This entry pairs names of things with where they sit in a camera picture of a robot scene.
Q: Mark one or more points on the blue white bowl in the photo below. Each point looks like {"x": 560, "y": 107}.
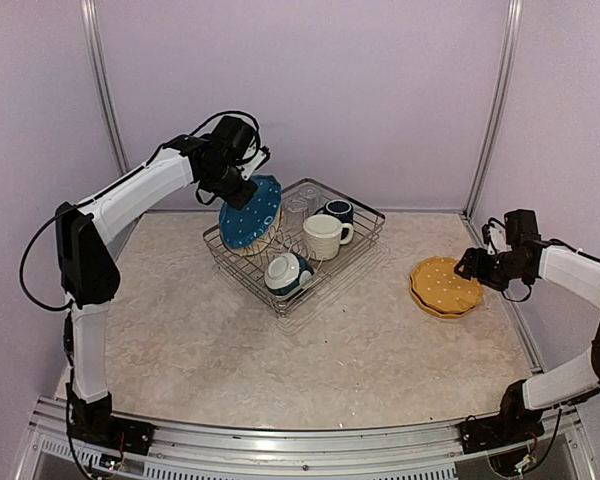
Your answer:
{"x": 287, "y": 274}

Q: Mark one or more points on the aluminium front rail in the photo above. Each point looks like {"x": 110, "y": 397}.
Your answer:
{"x": 179, "y": 450}

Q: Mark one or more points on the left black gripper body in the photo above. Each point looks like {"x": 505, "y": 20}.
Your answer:
{"x": 226, "y": 185}

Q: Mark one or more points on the white ribbed mug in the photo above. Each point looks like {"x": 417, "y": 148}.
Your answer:
{"x": 324, "y": 235}

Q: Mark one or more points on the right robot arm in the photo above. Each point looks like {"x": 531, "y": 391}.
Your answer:
{"x": 568, "y": 282}

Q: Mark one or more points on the aluminium frame post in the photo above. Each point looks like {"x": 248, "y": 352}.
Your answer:
{"x": 96, "y": 54}
{"x": 497, "y": 106}

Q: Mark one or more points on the clear drinking glass left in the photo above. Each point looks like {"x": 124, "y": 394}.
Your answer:
{"x": 295, "y": 210}

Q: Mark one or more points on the clear drinking glass right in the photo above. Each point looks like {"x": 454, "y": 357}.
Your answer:
{"x": 311, "y": 195}

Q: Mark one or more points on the clear drinking glass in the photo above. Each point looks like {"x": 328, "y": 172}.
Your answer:
{"x": 295, "y": 210}
{"x": 311, "y": 195}

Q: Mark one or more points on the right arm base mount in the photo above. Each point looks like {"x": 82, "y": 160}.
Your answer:
{"x": 482, "y": 434}

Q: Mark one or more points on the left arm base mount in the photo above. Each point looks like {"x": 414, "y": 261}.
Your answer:
{"x": 120, "y": 434}

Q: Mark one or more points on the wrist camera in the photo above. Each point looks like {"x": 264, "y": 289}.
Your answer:
{"x": 261, "y": 157}
{"x": 494, "y": 236}

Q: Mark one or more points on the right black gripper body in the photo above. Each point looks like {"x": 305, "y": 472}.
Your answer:
{"x": 499, "y": 276}

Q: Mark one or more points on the yellow dotted plate front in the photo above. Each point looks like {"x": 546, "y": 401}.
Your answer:
{"x": 448, "y": 300}

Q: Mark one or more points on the metal wire dish rack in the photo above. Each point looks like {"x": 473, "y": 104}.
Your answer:
{"x": 249, "y": 272}

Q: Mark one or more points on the yellow dotted plate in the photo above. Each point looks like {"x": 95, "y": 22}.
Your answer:
{"x": 436, "y": 269}
{"x": 448, "y": 300}

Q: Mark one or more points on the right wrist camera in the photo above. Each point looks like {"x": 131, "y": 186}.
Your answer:
{"x": 494, "y": 236}

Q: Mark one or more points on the blue dotted plate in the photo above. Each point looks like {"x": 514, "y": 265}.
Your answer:
{"x": 240, "y": 228}

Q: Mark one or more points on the right aluminium frame post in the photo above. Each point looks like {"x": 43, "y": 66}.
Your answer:
{"x": 497, "y": 106}

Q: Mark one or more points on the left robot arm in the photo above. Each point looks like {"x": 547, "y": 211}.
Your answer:
{"x": 218, "y": 158}

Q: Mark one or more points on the beige patterned plate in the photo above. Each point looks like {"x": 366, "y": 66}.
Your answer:
{"x": 261, "y": 241}

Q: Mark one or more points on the dark blue mug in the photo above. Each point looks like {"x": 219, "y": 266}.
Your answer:
{"x": 343, "y": 210}

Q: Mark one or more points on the left aluminium frame post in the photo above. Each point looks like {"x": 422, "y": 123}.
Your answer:
{"x": 96, "y": 54}

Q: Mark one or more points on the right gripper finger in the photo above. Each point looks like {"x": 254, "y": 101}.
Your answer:
{"x": 467, "y": 268}
{"x": 474, "y": 255}

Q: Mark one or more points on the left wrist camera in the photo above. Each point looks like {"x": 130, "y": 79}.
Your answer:
{"x": 261, "y": 157}

